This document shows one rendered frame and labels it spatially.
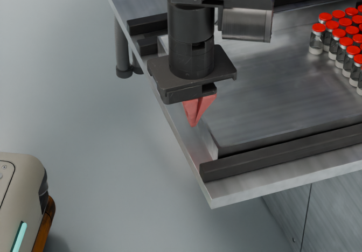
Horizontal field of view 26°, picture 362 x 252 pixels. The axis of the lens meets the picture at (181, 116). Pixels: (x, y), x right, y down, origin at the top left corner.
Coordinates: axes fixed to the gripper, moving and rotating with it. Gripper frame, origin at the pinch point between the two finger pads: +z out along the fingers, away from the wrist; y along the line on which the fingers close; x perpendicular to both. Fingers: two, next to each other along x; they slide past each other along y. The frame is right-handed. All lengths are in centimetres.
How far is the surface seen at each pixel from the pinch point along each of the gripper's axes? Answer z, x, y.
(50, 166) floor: 90, 90, -12
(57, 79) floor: 90, 128, -1
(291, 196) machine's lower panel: 67, 37, 38
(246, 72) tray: 3.3, 10.5, 12.6
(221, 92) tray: 3.2, 7.4, 7.2
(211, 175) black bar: 2.5, -8.6, -0.4
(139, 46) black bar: 1.3, 20.0, -1.4
